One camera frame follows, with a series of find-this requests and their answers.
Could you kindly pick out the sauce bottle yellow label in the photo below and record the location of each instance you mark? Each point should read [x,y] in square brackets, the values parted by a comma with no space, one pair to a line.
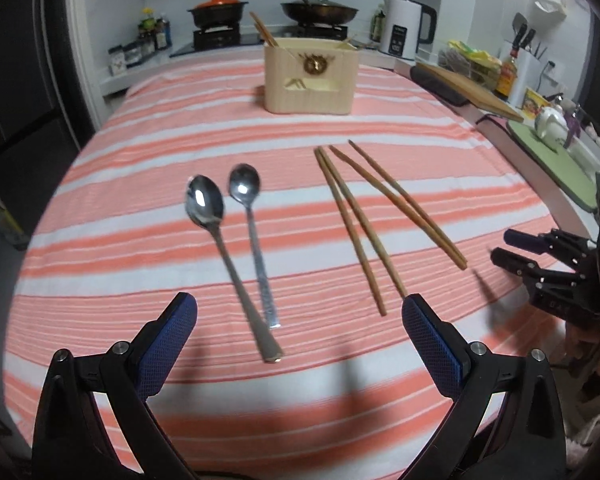
[508,75]

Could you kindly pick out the small white jar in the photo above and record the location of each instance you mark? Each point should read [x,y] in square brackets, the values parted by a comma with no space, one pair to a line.
[117,63]

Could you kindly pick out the green tray mat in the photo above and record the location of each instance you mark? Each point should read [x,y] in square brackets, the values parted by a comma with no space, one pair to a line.
[558,164]

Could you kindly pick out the white electric kettle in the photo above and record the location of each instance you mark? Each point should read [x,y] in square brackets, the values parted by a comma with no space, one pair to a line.
[408,25]

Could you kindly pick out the wide-bowl steel spoon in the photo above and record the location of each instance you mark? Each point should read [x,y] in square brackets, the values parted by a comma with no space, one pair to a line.
[204,205]

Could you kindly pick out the chopstick in holder left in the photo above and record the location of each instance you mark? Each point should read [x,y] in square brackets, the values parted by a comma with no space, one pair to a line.
[256,19]

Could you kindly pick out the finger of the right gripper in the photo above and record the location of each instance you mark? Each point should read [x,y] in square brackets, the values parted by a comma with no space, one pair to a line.
[526,269]
[539,244]

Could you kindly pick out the pink striped tablecloth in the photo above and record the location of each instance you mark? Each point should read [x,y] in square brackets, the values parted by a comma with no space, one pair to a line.
[350,399]

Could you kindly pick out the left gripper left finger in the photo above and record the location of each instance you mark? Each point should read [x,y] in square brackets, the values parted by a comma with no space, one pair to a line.
[70,438]

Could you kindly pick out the wooden utensil holder box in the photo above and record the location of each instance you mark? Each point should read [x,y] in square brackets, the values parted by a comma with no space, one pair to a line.
[310,76]

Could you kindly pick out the black wok with lid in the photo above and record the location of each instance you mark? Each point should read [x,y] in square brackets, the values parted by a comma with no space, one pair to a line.
[319,12]

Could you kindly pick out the orange-lid clay pot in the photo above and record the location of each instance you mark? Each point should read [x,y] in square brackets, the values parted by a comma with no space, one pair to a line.
[217,13]

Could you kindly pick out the gas stove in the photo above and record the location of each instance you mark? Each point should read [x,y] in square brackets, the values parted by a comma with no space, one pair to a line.
[234,36]

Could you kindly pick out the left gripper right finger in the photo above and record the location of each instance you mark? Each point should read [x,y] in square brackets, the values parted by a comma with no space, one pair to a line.
[505,420]

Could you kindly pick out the bag of yellow items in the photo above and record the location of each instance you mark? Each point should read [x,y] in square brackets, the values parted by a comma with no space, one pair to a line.
[477,65]

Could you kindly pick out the long flat-handle steel spoon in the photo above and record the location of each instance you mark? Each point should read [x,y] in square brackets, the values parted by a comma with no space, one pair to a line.
[244,186]

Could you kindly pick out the white knife holder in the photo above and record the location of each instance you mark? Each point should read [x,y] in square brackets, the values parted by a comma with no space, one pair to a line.
[529,66]

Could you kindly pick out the wooden chopstick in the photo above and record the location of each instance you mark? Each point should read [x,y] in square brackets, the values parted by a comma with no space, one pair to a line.
[266,35]
[353,235]
[357,210]
[413,203]
[386,189]

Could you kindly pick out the condiment bottles group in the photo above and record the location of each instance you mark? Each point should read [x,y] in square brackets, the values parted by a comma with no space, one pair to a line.
[153,35]

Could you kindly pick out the small yellow packet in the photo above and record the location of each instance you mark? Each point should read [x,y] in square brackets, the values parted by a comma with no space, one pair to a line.
[532,104]

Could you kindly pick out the white teapot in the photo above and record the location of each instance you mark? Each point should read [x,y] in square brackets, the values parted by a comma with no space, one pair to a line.
[556,129]

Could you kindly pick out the wooden cutting board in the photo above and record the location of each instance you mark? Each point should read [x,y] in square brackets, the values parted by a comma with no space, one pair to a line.
[477,95]

